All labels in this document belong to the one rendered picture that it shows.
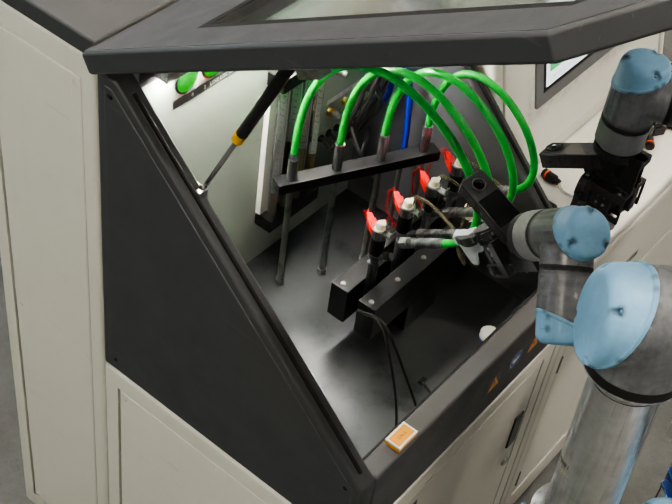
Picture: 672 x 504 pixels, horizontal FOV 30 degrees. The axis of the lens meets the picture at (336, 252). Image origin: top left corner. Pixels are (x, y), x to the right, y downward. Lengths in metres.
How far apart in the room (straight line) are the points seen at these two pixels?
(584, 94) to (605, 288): 1.35
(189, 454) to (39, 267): 0.43
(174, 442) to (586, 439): 1.03
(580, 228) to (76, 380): 1.13
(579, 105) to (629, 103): 0.82
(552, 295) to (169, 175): 0.59
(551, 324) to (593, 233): 0.14
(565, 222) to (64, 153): 0.82
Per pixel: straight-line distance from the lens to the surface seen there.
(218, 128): 2.13
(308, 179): 2.25
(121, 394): 2.37
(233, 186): 2.27
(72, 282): 2.27
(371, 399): 2.27
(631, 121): 1.87
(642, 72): 1.83
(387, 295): 2.23
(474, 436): 2.39
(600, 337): 1.34
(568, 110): 2.63
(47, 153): 2.10
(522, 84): 2.42
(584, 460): 1.51
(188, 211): 1.88
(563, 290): 1.74
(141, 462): 2.47
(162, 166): 1.87
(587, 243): 1.73
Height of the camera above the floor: 2.58
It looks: 44 degrees down
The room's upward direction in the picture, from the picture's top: 9 degrees clockwise
